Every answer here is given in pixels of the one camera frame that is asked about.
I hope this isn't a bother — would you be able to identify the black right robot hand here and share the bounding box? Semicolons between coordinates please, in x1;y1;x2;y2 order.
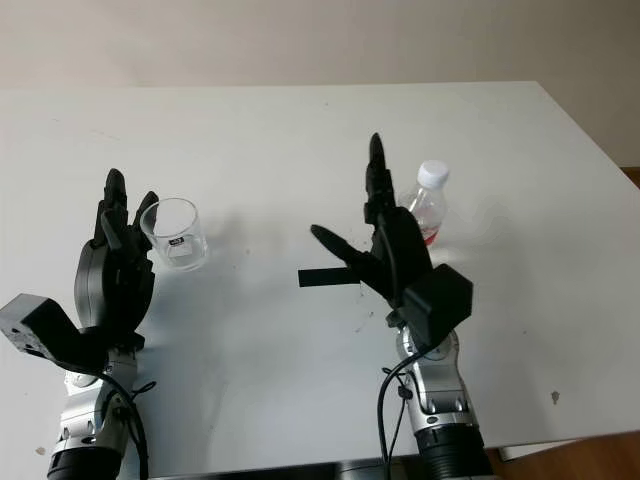
310;132;435;312

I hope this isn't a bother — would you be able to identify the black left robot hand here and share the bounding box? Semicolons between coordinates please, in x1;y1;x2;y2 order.
73;168;161;352

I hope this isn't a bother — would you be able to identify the clear plastic water bottle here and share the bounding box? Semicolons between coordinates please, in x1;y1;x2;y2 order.
406;159;451;249

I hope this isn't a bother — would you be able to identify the clear glass cup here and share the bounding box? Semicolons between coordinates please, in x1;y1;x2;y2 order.
139;197;209;273

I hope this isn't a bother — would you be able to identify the black tape strip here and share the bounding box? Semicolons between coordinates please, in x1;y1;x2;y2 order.
298;267;362;290

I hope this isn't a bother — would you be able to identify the dark robot torso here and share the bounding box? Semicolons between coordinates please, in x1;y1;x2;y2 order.
199;459;419;480

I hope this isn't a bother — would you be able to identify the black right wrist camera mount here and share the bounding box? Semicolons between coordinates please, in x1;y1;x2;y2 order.
401;263;475;348

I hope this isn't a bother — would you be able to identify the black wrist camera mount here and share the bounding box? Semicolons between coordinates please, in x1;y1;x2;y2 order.
0;293;146;374
401;263;475;348

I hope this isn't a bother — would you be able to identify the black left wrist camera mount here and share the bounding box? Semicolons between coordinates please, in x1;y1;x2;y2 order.
0;293;146;374

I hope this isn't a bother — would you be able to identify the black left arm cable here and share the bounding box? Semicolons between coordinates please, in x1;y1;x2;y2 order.
102;368;157;480

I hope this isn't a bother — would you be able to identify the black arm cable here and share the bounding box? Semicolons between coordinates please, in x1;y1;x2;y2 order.
102;368;157;480
377;344;427;480

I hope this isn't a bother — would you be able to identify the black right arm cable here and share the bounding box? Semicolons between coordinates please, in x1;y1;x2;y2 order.
377;344;427;480

